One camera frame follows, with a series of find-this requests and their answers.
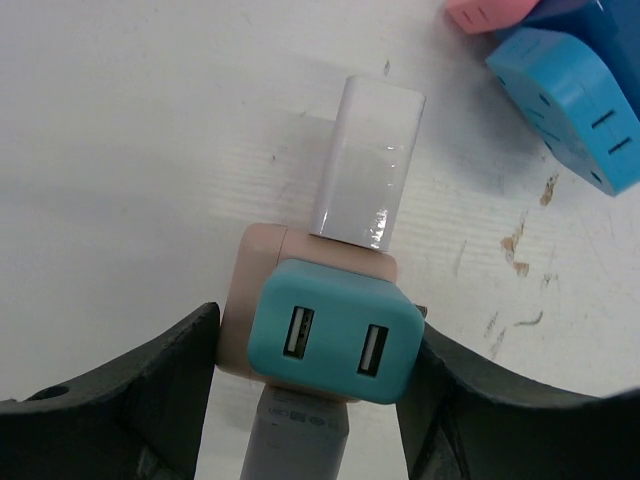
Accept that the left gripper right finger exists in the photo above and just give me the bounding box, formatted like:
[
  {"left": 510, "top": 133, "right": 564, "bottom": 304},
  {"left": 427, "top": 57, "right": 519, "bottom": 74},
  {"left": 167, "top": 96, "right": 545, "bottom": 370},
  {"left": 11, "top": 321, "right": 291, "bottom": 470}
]
[{"left": 396, "top": 326, "right": 639, "bottom": 479}]

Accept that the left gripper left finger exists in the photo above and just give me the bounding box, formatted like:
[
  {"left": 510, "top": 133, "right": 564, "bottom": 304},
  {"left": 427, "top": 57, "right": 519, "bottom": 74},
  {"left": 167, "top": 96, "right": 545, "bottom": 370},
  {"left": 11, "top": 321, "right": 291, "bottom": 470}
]
[{"left": 1, "top": 302, "right": 220, "bottom": 479}]

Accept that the teal USB charger plug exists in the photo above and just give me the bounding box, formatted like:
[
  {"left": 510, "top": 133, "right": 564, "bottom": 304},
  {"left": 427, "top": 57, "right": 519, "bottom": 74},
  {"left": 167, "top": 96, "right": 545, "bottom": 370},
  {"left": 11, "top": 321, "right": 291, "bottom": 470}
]
[{"left": 247, "top": 259, "right": 425, "bottom": 405}]

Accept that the beige cube socket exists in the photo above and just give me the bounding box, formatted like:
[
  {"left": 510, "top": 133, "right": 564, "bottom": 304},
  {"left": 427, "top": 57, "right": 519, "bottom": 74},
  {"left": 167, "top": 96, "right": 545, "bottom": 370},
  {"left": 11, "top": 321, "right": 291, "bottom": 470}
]
[{"left": 216, "top": 223, "right": 398, "bottom": 402}]

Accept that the white charger plug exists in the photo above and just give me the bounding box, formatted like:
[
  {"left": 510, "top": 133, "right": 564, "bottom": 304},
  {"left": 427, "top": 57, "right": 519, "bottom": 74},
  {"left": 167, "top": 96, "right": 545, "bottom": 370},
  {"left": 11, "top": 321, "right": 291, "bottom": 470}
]
[
  {"left": 310, "top": 76, "right": 425, "bottom": 252},
  {"left": 240, "top": 385, "right": 349, "bottom": 480}
]

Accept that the blue pink cube socket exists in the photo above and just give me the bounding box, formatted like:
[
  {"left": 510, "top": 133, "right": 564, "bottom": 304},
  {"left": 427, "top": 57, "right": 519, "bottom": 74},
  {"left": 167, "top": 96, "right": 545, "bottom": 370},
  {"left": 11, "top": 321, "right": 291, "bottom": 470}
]
[{"left": 445, "top": 1, "right": 639, "bottom": 196}]

